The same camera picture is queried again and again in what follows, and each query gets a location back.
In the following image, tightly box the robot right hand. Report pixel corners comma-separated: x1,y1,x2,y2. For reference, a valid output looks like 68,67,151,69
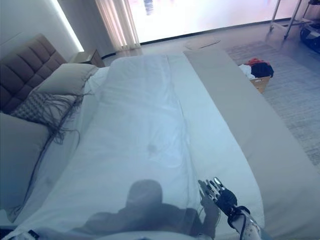
198,176,238,213

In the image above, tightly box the red garment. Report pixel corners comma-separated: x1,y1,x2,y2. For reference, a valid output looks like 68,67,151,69
246,57,270,66

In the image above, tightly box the wooden nightstand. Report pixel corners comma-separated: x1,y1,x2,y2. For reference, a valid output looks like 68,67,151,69
68,48,106,68

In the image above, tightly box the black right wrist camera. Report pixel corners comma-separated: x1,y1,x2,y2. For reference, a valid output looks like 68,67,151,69
226,206,251,221

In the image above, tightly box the beige curtain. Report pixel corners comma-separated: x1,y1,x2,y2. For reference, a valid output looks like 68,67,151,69
94,0,141,51

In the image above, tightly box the white bed sheet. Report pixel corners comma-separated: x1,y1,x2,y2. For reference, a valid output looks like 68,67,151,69
4,66,113,226

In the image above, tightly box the white garment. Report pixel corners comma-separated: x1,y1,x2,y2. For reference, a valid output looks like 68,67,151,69
238,63,256,81

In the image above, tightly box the brown tufted headboard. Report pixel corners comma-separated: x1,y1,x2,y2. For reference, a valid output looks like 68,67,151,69
0,33,68,115

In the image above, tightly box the white duvet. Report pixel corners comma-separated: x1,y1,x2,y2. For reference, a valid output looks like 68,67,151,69
13,53,266,240

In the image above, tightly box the large beige pillow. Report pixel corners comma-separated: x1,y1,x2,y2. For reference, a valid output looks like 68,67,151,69
0,112,51,208

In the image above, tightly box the metal rolling rack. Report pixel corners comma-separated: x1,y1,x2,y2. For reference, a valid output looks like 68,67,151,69
268,0,320,48

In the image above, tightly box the cardboard laundry box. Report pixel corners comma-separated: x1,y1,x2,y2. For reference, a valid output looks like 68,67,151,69
249,76,272,95

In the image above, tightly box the flat cardboard sheet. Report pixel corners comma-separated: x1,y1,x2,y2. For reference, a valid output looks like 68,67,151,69
184,36,221,50

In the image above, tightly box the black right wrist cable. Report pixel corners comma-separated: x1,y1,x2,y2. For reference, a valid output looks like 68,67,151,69
226,205,251,240

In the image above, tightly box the grey striped rug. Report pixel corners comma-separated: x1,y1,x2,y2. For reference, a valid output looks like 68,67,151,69
224,41,320,168

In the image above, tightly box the patterned fringed cushion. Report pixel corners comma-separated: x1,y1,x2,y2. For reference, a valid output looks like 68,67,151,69
9,91,95,181

